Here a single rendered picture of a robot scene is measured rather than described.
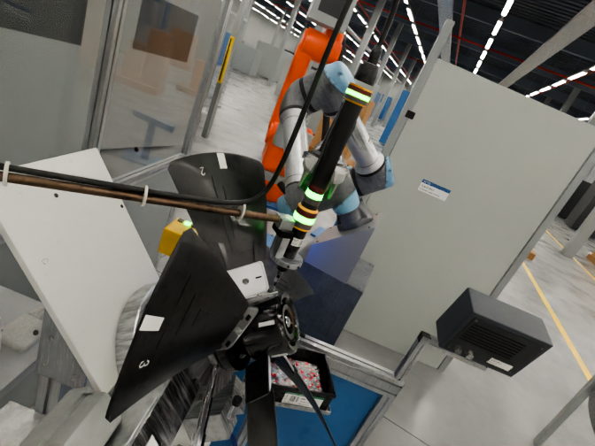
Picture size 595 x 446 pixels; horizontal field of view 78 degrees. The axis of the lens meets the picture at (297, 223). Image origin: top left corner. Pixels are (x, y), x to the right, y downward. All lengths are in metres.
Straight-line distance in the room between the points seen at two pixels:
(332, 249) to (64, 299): 0.97
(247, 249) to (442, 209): 2.07
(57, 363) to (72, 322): 0.19
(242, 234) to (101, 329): 0.29
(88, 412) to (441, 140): 2.34
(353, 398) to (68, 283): 1.07
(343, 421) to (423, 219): 1.56
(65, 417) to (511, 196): 2.60
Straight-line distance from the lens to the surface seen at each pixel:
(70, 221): 0.74
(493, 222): 2.81
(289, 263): 0.74
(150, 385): 0.53
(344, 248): 1.40
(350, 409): 1.52
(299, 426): 1.60
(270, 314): 0.69
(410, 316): 3.02
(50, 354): 0.87
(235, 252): 0.73
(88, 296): 0.73
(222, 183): 0.74
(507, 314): 1.32
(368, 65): 0.68
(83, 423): 0.60
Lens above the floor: 1.65
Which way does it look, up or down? 21 degrees down
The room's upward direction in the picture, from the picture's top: 23 degrees clockwise
